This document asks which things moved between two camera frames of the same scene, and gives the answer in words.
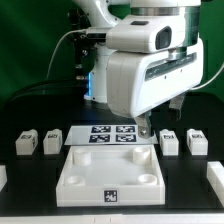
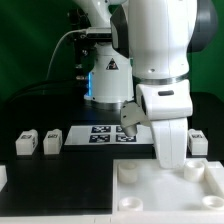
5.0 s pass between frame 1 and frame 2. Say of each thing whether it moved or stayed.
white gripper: moved
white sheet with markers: stayed
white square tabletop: moved
